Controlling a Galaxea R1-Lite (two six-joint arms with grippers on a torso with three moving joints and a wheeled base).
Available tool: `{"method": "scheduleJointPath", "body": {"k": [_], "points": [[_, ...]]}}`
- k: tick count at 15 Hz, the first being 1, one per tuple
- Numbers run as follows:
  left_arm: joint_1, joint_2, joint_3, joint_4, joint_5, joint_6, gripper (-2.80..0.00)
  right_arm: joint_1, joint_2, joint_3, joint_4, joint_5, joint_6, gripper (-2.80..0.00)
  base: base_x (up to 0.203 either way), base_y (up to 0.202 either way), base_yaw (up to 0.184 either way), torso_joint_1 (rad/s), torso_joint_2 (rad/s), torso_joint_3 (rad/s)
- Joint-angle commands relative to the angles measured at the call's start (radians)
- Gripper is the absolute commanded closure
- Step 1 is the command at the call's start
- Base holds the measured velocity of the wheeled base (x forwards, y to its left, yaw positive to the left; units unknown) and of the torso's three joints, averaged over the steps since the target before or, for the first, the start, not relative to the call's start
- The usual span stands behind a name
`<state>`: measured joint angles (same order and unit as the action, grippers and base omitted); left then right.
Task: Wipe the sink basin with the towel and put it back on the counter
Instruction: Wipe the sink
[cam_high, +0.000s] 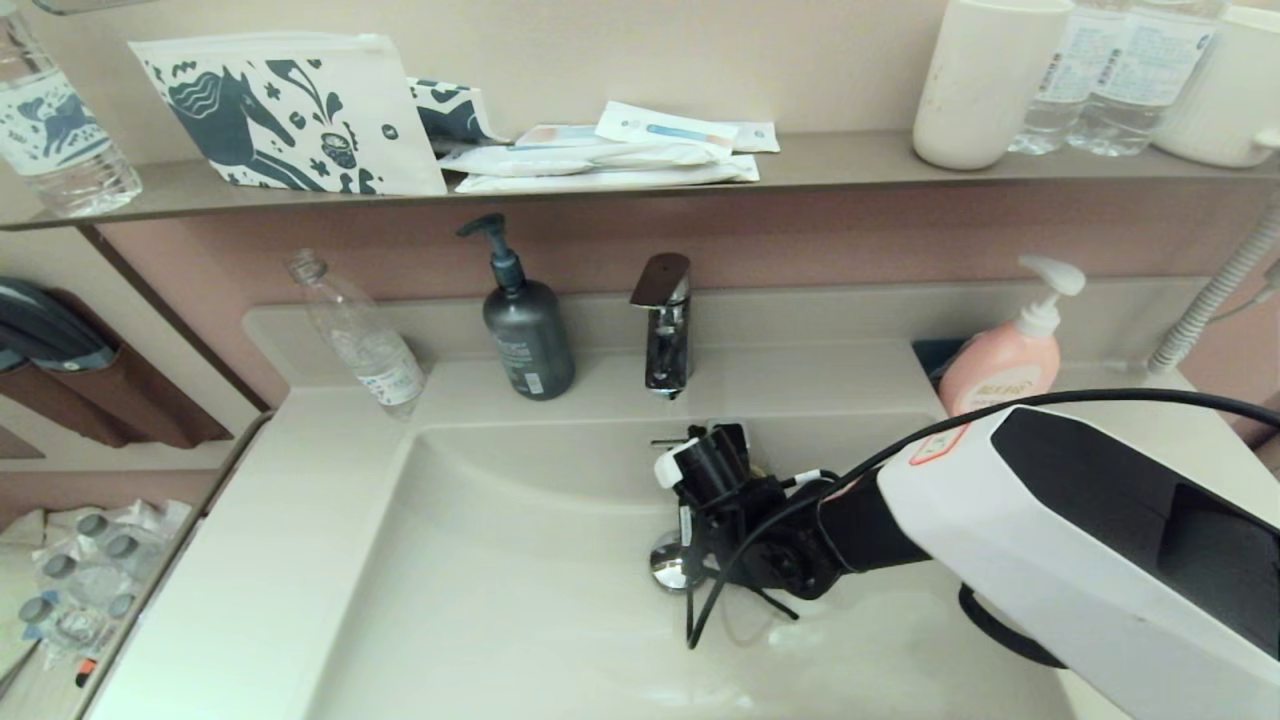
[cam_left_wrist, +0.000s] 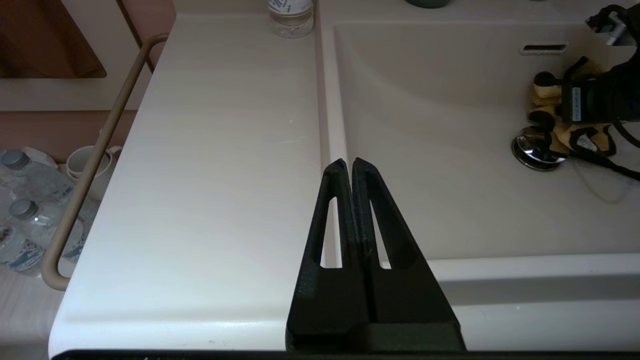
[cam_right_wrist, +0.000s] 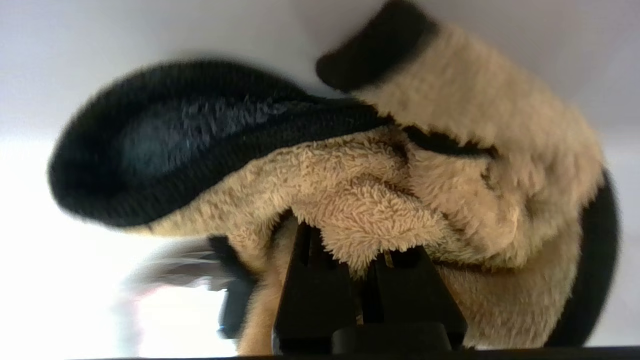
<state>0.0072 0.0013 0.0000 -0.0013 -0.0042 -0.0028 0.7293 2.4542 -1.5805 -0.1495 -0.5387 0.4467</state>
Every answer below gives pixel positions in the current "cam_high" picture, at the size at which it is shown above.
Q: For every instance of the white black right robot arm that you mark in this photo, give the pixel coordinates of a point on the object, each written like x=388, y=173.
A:
x=1050, y=540

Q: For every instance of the dark grey pump bottle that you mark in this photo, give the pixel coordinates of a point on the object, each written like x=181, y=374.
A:
x=528, y=345

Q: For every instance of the plastic wrapped bottle pack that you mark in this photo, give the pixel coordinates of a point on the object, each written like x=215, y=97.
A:
x=90, y=580

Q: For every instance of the white ceramic sink basin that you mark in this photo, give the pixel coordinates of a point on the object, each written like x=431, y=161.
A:
x=450, y=620

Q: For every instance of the plain white cup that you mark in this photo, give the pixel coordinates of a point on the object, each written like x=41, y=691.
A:
x=985, y=80

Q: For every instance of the brown hair dryer holder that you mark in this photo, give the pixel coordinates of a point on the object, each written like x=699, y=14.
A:
x=140, y=405

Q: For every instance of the ribbed white cup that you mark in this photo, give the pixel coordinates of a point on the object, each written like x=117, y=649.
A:
x=1225, y=100

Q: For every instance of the dark blue soap dish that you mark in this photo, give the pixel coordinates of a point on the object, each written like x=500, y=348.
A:
x=935, y=355

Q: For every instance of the white pouch blue horse print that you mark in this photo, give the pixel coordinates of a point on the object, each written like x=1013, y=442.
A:
x=285, y=115

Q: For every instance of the long white plastic packet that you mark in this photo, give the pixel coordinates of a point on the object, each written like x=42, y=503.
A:
x=562, y=160

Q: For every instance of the small white blue print pouch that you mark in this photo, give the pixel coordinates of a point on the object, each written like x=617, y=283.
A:
x=458, y=112

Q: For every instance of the white sachet blue orange print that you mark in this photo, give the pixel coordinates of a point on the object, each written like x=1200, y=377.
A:
x=668, y=128

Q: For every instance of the dark grey hair dryer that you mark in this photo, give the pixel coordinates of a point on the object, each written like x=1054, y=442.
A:
x=45, y=330

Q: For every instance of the pale pink blue sachet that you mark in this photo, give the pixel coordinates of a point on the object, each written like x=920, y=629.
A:
x=556, y=135

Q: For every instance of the flat white plastic packet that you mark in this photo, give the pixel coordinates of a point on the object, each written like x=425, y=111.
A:
x=600, y=183

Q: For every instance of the clear water bottle white label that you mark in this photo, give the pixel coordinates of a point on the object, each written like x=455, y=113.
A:
x=1060, y=90
x=1140, y=80

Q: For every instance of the chrome faucet with lever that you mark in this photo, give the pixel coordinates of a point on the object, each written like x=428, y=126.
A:
x=667, y=350

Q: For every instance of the water bottle blue horse label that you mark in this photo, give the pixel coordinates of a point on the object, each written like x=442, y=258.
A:
x=60, y=140

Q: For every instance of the chrome drain stopper cap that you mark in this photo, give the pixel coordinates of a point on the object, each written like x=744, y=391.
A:
x=665, y=570

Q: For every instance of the grey wall shelf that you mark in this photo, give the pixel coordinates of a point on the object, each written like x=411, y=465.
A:
x=850, y=163

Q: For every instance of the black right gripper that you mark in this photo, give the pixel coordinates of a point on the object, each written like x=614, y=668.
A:
x=730, y=530

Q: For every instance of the small white sachet blue logo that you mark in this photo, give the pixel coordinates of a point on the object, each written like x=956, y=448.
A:
x=760, y=137

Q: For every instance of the empty clear plastic bottle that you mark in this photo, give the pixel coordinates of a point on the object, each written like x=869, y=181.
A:
x=357, y=335

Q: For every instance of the pink soap pump bottle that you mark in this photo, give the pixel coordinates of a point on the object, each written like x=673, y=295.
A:
x=1000, y=360

